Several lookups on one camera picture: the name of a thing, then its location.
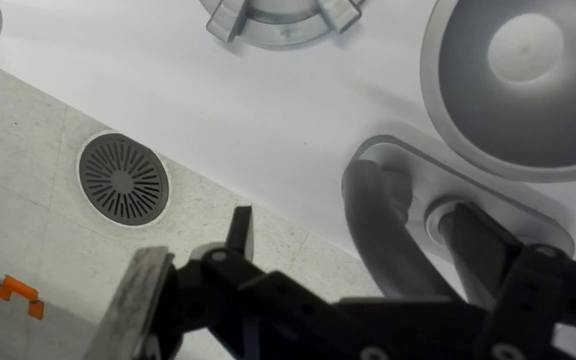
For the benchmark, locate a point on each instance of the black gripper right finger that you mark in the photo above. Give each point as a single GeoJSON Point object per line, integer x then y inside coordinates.
{"type": "Point", "coordinates": [540, 301]}

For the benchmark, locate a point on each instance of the grey faucet base with knobs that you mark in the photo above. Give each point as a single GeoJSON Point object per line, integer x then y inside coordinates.
{"type": "Point", "coordinates": [480, 220]}

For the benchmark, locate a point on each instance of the round grey floor drain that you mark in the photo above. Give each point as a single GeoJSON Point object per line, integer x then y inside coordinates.
{"type": "Point", "coordinates": [122, 178]}

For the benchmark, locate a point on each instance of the grey arched faucet spout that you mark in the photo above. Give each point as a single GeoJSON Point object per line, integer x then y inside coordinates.
{"type": "Point", "coordinates": [384, 232]}

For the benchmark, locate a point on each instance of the grey toy sink bowl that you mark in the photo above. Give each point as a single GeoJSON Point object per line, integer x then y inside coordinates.
{"type": "Point", "coordinates": [521, 87]}

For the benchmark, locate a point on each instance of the orange floor bracket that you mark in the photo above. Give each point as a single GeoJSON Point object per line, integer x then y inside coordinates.
{"type": "Point", "coordinates": [20, 297]}

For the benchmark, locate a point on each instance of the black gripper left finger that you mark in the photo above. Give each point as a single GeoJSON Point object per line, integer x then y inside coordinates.
{"type": "Point", "coordinates": [138, 301]}

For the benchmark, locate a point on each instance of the white toy kitchen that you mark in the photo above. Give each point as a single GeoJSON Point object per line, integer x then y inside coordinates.
{"type": "Point", "coordinates": [249, 121]}

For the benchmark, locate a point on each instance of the grey toy stove burner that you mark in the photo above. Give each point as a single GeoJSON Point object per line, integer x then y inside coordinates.
{"type": "Point", "coordinates": [280, 22]}

